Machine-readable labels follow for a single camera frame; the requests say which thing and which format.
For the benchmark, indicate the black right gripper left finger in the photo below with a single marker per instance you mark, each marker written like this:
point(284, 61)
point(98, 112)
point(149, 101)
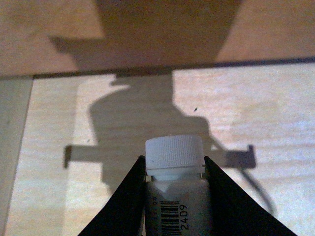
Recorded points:
point(123, 213)

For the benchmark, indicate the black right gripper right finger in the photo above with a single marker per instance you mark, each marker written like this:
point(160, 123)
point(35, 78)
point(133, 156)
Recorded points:
point(236, 213)

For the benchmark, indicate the white medicine bottle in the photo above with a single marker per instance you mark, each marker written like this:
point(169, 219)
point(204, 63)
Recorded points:
point(177, 193)

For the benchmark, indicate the wooden drawer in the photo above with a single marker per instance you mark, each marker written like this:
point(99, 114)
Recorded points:
point(84, 83)

